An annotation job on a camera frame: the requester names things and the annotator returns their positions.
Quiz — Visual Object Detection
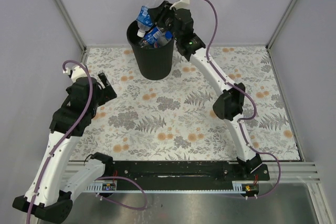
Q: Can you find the white slotted cable duct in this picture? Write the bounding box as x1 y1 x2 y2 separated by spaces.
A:
83 183 117 193

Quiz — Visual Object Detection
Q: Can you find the Pepsi bottle blue cap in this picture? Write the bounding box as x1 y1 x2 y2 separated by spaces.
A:
153 31 173 48

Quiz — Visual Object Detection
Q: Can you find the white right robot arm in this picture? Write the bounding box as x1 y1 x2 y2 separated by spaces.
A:
148 1 262 180

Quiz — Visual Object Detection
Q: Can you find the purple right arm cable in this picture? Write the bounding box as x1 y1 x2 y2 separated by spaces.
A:
187 0 281 200

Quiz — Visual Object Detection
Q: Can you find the floral table mat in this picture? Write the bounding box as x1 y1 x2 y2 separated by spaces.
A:
71 46 300 161

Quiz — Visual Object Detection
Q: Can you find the clear bottle red cap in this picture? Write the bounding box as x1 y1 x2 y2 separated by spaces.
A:
138 39 151 48

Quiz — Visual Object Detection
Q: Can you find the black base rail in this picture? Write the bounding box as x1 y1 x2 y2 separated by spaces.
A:
101 161 270 191

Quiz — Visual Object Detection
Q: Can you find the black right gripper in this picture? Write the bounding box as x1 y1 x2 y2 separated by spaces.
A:
145 2 180 42

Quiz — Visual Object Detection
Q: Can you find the blue label bottle white cap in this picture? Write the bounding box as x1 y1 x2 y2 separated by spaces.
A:
136 0 162 38

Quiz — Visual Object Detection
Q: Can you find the black plastic bin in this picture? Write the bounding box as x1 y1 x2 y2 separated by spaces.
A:
127 21 174 80

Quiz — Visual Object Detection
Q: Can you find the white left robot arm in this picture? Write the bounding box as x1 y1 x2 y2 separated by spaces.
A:
12 72 117 223

